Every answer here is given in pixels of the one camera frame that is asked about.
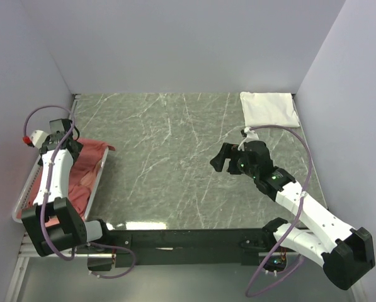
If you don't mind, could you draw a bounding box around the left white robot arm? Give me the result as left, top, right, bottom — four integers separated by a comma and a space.
21, 132, 103, 261

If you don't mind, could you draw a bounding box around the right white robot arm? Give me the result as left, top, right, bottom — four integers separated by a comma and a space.
210, 140, 375, 290

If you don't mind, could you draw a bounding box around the folded white t-shirt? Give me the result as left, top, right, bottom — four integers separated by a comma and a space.
240, 92, 300, 128

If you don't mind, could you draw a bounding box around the white plastic basket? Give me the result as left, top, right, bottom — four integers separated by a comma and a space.
12, 138, 115, 223

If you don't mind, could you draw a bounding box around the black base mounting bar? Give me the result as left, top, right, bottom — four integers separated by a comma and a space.
82, 228, 276, 268

